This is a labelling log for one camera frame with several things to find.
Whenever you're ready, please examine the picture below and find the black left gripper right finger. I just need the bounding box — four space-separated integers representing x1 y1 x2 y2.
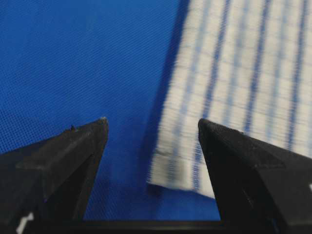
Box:
198 118 312 234

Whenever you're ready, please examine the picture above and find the blue table cloth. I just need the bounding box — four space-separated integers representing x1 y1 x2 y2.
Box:
0 0 219 220

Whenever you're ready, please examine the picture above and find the white blue striped towel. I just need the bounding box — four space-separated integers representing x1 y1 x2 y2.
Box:
147 0 312 197

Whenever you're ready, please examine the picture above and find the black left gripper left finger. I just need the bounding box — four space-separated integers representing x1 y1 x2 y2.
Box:
0 117 109 234

